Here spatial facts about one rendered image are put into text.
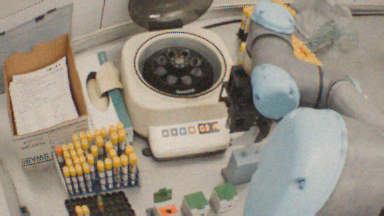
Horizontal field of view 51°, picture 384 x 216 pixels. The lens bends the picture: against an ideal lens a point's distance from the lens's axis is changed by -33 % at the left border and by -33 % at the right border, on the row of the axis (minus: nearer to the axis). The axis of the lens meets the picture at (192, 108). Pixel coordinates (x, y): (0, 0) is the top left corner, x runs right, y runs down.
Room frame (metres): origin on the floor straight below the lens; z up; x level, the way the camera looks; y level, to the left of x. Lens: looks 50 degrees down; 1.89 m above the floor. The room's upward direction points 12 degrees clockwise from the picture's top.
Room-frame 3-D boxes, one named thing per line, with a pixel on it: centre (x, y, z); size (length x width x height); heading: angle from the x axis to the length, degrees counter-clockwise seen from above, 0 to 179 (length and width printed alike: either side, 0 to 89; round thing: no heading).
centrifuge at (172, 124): (0.84, 0.04, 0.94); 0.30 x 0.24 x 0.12; 23
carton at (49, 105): (0.70, 0.38, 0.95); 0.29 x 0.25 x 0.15; 32
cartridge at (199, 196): (0.56, -0.05, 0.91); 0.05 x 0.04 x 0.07; 32
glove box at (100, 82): (0.78, 0.21, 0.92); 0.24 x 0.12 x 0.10; 32
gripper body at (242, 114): (0.66, -0.09, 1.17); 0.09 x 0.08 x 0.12; 114
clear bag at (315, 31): (1.27, -0.33, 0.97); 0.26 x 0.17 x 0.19; 136
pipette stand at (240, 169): (0.68, -0.15, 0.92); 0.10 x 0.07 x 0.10; 114
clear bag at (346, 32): (1.35, -0.47, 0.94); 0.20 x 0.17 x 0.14; 105
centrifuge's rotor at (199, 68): (0.86, 0.04, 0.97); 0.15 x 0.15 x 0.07
